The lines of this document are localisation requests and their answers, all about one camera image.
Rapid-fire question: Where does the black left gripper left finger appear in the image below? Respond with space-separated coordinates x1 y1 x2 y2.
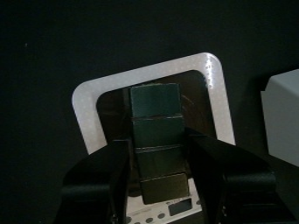
53 138 134 224

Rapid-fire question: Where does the dark green sushi roll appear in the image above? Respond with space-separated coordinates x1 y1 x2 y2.
129 82 193 206

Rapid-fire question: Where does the white kitchen scale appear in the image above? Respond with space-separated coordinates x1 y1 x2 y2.
71 52 238 224

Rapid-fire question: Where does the white box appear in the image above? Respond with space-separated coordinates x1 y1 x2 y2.
260 68 299 168

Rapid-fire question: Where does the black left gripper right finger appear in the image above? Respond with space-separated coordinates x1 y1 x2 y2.
184 126 299 224

